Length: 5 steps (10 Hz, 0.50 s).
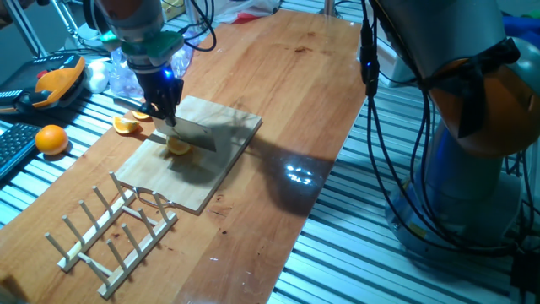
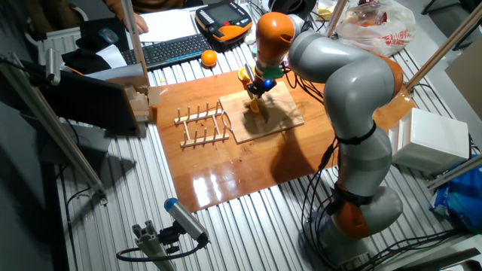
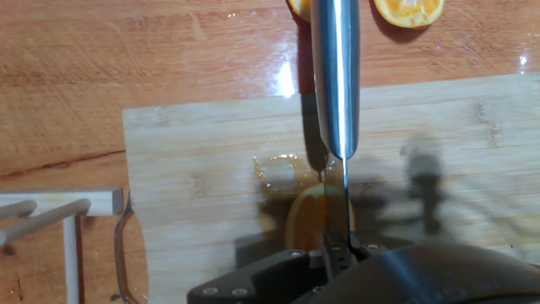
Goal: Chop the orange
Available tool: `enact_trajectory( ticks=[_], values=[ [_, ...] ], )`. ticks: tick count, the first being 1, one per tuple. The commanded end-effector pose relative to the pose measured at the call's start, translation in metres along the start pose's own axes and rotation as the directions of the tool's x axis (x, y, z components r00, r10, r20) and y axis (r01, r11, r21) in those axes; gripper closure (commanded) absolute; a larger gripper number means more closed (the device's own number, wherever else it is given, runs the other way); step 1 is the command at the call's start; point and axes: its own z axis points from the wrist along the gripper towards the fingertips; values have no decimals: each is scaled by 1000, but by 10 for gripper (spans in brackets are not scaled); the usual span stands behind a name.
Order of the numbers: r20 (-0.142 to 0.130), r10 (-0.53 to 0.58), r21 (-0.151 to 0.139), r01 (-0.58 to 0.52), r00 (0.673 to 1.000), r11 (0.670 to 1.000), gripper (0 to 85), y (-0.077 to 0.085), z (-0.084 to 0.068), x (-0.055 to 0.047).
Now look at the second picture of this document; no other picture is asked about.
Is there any plastic bag with fruit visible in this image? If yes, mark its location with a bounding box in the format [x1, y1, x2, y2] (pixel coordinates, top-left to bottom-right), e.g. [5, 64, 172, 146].
[334, 0, 417, 57]

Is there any wooden peg dish rack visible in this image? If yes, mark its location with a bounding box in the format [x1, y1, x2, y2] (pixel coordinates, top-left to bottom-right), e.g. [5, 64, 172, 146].
[173, 100, 230, 149]

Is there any whole orange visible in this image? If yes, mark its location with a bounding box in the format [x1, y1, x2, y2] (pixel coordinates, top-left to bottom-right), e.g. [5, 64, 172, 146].
[200, 49, 218, 69]

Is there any black cloth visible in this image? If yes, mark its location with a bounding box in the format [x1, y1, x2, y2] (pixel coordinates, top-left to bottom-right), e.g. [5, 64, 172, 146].
[62, 18, 112, 75]

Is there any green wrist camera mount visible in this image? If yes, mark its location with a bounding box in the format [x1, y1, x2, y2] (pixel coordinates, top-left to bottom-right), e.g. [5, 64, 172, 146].
[255, 62, 285, 80]

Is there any black cable bundle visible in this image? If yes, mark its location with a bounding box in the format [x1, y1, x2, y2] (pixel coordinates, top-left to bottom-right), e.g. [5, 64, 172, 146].
[282, 67, 464, 271]

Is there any computer mouse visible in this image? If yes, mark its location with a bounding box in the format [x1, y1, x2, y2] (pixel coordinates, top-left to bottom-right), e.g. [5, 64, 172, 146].
[98, 26, 120, 45]

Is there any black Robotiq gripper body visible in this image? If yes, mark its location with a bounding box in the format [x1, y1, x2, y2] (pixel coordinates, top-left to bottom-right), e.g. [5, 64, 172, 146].
[247, 77, 278, 97]

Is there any dark monitor screen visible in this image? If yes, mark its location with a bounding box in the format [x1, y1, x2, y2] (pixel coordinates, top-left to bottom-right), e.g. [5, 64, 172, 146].
[35, 69, 140, 136]

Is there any small silver camera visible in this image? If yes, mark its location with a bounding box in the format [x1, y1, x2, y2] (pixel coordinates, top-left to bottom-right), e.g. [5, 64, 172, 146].
[44, 47, 61, 86]

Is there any person hand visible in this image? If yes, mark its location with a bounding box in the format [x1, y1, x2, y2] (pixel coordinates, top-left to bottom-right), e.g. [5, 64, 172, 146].
[133, 14, 150, 35]

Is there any white drawer box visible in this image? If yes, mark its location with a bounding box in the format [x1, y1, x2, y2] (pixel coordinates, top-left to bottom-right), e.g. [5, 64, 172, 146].
[387, 108, 471, 174]

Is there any wooden cutting board metal handle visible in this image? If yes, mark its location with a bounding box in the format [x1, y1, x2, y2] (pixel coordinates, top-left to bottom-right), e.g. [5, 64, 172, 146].
[218, 81, 305, 145]

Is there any aluminium camera bracket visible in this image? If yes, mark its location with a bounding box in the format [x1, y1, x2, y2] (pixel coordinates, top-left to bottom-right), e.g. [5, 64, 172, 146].
[131, 220, 178, 271]

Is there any black camera cable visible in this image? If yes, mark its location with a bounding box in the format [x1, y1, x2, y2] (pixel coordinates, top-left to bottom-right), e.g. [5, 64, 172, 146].
[115, 235, 206, 263]

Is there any white paper sheet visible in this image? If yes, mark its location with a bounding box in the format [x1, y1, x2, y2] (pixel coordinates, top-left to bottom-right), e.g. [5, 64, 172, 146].
[139, 7, 204, 43]

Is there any aluminium frame post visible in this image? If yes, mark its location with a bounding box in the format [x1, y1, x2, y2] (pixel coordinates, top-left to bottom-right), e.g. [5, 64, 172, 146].
[120, 0, 150, 76]
[425, 154, 482, 191]
[325, 0, 347, 37]
[0, 52, 108, 204]
[404, 3, 482, 91]

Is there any blue plastic bag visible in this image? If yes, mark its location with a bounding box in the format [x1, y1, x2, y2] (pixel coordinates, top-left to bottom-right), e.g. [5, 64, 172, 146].
[431, 161, 482, 233]

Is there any black keyboard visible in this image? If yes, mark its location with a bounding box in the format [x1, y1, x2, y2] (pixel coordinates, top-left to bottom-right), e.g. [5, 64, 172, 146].
[120, 33, 212, 72]

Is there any white round object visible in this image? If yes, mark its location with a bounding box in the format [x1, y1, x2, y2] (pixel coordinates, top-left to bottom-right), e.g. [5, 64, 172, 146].
[243, 24, 258, 46]

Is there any silver camera blue cap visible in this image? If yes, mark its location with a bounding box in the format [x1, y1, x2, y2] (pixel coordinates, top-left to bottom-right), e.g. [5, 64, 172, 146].
[163, 197, 210, 245]

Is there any orange black teach pendant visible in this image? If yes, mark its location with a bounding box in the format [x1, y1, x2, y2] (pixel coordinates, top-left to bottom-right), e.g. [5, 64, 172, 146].
[194, 0, 253, 43]

